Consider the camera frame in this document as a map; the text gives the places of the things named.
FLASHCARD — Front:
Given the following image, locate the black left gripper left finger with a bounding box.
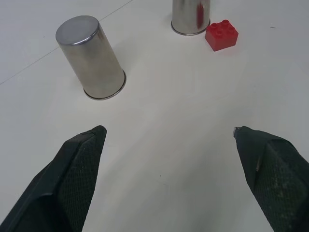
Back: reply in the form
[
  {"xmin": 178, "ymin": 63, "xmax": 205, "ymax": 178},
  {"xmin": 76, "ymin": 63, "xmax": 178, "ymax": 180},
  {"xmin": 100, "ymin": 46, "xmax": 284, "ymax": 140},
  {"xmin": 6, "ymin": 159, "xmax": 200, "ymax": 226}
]
[{"xmin": 0, "ymin": 125, "xmax": 107, "ymax": 232}]

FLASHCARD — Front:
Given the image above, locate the red toy building brick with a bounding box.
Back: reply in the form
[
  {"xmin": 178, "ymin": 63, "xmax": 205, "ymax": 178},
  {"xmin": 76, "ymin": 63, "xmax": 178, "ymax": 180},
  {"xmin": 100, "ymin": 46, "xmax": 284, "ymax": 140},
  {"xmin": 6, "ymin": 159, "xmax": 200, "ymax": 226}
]
[{"xmin": 205, "ymin": 19, "xmax": 239, "ymax": 52}]

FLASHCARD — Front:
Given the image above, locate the stainless steel cup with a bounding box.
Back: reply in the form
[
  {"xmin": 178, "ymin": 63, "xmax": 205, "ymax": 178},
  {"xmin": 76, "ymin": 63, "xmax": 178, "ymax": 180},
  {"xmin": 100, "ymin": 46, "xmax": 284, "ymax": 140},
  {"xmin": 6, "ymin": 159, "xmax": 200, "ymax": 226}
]
[
  {"xmin": 170, "ymin": 0, "xmax": 211, "ymax": 37},
  {"xmin": 55, "ymin": 15, "xmax": 127, "ymax": 101}
]

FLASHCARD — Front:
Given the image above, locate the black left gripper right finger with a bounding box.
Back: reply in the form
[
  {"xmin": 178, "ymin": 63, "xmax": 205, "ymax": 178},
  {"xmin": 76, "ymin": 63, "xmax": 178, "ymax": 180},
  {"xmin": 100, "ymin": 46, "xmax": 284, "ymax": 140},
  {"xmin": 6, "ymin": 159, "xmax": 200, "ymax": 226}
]
[{"xmin": 232, "ymin": 126, "xmax": 309, "ymax": 232}]

